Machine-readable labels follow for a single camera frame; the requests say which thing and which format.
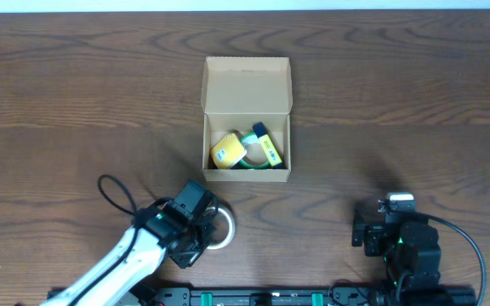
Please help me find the white tape roll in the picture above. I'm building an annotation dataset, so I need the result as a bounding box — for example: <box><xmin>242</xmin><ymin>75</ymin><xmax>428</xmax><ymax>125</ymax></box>
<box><xmin>208</xmin><ymin>206</ymin><xmax>236</xmax><ymax>251</ymax></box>

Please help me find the yellow sticky note pad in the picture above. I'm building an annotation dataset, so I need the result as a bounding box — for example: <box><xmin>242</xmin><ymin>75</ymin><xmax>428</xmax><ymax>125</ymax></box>
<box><xmin>210</xmin><ymin>133</ymin><xmax>247</xmax><ymax>169</ymax></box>

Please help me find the green tape roll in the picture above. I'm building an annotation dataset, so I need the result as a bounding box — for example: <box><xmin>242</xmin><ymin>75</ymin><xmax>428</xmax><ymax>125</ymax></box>
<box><xmin>239</xmin><ymin>133</ymin><xmax>271</xmax><ymax>169</ymax></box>

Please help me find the yellow highlighter pen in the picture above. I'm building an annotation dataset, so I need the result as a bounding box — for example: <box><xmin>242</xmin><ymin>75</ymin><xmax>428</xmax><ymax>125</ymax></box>
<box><xmin>253</xmin><ymin>122</ymin><xmax>285</xmax><ymax>169</ymax></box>

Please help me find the brown cardboard box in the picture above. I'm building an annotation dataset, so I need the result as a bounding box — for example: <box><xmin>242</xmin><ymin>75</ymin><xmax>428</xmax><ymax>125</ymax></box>
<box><xmin>201</xmin><ymin>56</ymin><xmax>293</xmax><ymax>182</ymax></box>

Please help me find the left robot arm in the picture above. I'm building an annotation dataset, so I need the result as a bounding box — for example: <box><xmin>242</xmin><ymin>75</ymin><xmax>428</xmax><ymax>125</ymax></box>
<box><xmin>44</xmin><ymin>196</ymin><xmax>220</xmax><ymax>305</ymax></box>

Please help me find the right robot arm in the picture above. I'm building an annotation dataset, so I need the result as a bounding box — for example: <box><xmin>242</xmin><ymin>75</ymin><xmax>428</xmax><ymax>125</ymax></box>
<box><xmin>351</xmin><ymin>194</ymin><xmax>442</xmax><ymax>291</ymax></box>

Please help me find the right black cable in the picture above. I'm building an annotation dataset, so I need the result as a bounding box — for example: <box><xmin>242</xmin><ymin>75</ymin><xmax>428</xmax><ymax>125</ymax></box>
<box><xmin>423</xmin><ymin>211</ymin><xmax>488</xmax><ymax>306</ymax></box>

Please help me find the black cable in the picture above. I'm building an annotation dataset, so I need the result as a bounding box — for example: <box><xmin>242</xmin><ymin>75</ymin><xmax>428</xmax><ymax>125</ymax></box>
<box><xmin>68</xmin><ymin>173</ymin><xmax>174</xmax><ymax>306</ymax></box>
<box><xmin>423</xmin><ymin>211</ymin><xmax>488</xmax><ymax>306</ymax></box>

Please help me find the black mounting rail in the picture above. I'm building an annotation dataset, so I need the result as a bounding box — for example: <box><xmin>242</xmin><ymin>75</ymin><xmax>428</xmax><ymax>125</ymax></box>
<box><xmin>116</xmin><ymin>286</ymin><xmax>476</xmax><ymax>306</ymax></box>

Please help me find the left black cable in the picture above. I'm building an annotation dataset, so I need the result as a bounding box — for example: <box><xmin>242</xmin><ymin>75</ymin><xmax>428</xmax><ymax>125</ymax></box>
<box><xmin>68</xmin><ymin>173</ymin><xmax>174</xmax><ymax>306</ymax></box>

